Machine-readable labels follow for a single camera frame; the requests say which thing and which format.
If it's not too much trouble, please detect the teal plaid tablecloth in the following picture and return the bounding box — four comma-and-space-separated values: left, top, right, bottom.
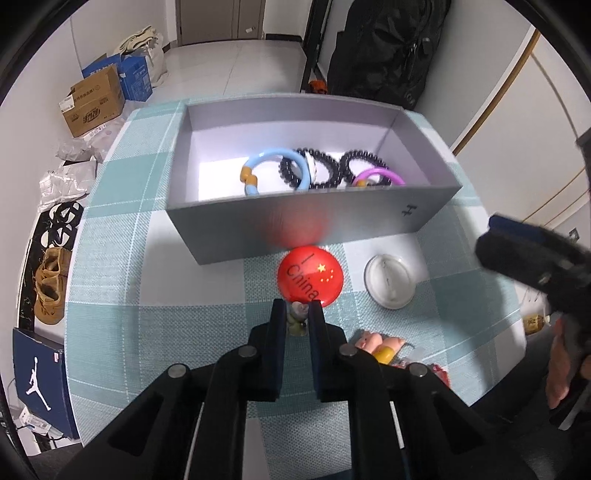
65, 101, 526, 443

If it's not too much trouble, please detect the brown wooden door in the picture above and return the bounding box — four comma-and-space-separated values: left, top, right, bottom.
175, 0, 266, 46

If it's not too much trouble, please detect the black backpack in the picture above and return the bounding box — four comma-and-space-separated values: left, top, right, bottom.
328, 0, 452, 110

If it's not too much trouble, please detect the purple plastic bracelet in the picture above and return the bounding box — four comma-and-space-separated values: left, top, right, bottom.
351, 167, 407, 188

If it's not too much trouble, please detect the right gripper camera mount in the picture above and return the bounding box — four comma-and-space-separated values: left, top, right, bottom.
576, 128, 591, 186

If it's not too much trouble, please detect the tan suede shoe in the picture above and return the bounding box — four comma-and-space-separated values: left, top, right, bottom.
34, 247, 72, 325

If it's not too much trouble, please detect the right human hand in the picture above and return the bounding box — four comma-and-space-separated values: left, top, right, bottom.
546, 318, 571, 409

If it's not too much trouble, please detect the pink pig keychain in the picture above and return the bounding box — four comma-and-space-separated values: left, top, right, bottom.
355, 331, 406, 365

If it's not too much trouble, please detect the brown cardboard box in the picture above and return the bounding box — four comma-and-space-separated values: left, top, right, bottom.
59, 65, 125, 138

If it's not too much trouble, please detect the red cartoon figure charm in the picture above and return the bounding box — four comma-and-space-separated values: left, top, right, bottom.
392, 345, 451, 387

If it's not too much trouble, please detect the black coat rack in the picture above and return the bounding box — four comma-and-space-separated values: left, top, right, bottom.
301, 0, 332, 91

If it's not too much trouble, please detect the blue cardboard box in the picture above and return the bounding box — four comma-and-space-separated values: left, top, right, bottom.
81, 54, 152, 102

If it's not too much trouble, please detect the white bag with cloth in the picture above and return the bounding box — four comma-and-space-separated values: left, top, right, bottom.
113, 25, 167, 87

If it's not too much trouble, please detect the blue Jordan shoebox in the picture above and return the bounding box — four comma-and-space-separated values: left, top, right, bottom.
12, 328, 79, 440

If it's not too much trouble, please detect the grey plastic mailer bag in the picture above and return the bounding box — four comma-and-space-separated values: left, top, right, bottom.
56, 116, 125, 163

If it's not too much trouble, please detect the black white slipper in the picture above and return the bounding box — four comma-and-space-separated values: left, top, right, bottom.
17, 201, 84, 331

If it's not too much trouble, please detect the red China flag badge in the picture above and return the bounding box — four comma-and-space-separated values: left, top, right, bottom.
276, 246, 345, 307

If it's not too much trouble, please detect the black beaded bracelet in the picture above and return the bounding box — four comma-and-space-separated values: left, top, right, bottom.
278, 147, 346, 191
339, 149, 392, 186

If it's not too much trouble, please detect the blue plastic bracelet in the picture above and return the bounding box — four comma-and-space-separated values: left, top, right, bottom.
239, 146, 312, 198

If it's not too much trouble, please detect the white round badge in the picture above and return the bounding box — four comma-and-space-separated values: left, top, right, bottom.
363, 254, 416, 310

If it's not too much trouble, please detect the grey cardboard box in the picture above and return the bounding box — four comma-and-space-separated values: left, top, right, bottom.
165, 94, 460, 264

